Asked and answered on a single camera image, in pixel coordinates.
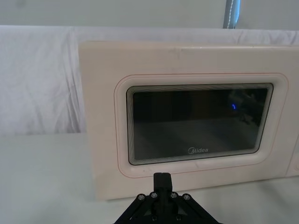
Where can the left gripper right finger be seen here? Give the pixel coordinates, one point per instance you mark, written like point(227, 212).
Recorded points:
point(180, 205)

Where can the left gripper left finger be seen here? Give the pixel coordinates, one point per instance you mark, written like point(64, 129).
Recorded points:
point(149, 205)

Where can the white table cloth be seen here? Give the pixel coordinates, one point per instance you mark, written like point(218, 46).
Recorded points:
point(46, 177)

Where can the cream microwave oven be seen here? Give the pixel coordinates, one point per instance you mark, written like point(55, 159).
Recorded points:
point(191, 65)

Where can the white curtain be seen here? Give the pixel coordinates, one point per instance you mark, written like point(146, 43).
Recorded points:
point(35, 81)

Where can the grey striped post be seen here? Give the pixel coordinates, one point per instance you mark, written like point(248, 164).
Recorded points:
point(231, 14)

